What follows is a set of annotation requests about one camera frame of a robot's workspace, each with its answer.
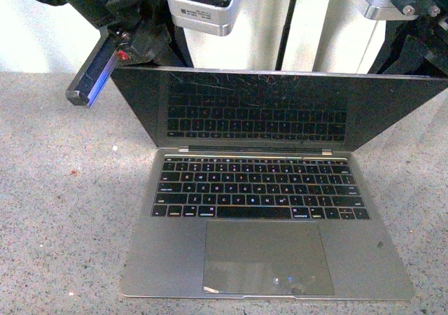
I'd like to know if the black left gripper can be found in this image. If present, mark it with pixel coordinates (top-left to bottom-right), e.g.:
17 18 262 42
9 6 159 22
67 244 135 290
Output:
57 0 193 109

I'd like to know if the blue gooseneck desk lamp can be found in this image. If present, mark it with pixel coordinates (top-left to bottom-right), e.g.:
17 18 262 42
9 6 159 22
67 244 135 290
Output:
275 0 297 71

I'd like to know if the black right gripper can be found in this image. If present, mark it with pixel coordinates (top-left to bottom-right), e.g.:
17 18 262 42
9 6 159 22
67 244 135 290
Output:
373 0 447 78

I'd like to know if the silver grey laptop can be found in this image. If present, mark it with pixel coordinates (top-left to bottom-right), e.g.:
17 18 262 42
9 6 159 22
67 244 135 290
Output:
111 67 447 300

